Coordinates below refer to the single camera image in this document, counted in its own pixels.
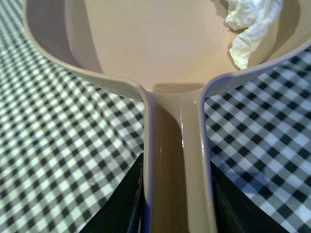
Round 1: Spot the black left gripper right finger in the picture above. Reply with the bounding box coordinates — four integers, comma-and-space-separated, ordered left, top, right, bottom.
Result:
210, 163, 287, 233

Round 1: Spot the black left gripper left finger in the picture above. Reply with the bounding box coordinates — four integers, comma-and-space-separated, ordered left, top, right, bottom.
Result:
81, 153, 143, 233

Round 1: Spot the beige plastic dustpan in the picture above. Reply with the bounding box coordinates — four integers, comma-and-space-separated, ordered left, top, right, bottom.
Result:
23, 0, 311, 233

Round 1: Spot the white tissue paper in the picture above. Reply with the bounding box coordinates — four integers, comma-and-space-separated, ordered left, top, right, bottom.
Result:
224, 0, 283, 70

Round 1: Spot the black white checkered bedsheet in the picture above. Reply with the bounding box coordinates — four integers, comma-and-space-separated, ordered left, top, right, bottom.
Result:
0, 0, 311, 233

